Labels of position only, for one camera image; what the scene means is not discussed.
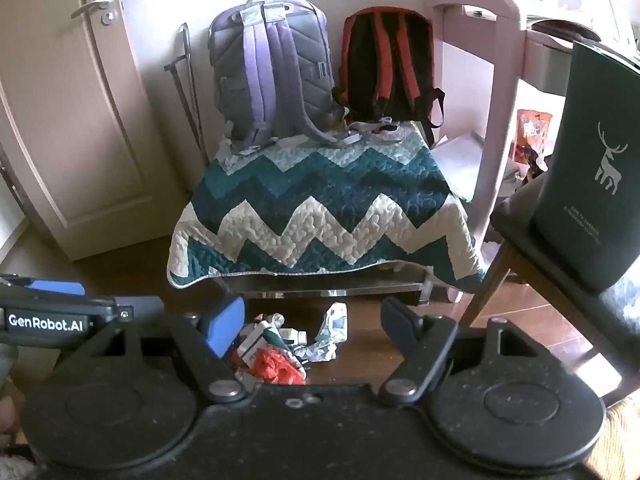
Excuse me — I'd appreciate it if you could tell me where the teal deer-print trash bin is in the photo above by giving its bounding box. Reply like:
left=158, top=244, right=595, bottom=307
left=531, top=39, right=640, bottom=295

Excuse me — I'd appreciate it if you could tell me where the silver door handle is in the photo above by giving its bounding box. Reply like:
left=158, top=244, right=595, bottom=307
left=71, top=0, right=116, bottom=20

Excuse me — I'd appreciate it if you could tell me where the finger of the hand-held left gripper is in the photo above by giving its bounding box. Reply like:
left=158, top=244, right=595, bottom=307
left=0, top=274, right=86, bottom=297
left=115, top=296, right=167, bottom=322

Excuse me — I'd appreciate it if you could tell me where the orange snack bag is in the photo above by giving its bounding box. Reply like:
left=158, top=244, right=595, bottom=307
left=512, top=109, right=553, bottom=163

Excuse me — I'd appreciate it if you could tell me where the beige door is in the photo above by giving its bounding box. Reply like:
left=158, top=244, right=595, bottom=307
left=0, top=0, right=173, bottom=261

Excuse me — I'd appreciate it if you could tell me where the patterned paper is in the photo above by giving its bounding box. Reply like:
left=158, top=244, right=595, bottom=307
left=300, top=302, right=351, bottom=361

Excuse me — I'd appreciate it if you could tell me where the purple grey backpack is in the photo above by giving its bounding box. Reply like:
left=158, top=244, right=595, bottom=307
left=209, top=0, right=366, bottom=156

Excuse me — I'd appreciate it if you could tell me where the white paper sheet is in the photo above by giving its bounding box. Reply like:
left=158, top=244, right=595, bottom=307
left=431, top=132, right=488, bottom=201

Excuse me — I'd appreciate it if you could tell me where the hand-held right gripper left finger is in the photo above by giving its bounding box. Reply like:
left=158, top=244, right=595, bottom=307
left=70, top=296, right=251, bottom=403

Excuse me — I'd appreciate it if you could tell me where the red plastic bag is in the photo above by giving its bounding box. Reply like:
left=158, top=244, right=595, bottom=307
left=248, top=349, right=307, bottom=386

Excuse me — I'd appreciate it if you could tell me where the dark wooden chair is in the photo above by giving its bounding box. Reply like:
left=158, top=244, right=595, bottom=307
left=465, top=180, right=640, bottom=401

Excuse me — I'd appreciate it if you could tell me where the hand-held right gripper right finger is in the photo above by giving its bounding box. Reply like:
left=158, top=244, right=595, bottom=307
left=379, top=297, right=543, bottom=405

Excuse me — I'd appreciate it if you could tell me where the low metal-legged bench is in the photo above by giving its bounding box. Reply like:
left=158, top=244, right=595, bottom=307
left=220, top=265, right=463, bottom=306

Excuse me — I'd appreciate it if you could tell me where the red black backpack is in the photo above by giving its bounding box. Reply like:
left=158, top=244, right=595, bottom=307
left=332, top=7, right=446, bottom=143

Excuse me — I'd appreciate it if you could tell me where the beige knitted cloth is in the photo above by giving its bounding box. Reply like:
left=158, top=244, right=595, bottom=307
left=602, top=395, right=640, bottom=466

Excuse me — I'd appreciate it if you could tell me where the chevron quilted blanket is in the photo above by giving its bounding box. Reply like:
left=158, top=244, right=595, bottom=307
left=166, top=120, right=488, bottom=293

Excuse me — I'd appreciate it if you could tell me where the pink desk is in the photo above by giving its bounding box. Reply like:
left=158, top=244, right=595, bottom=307
left=424, top=0, right=640, bottom=248

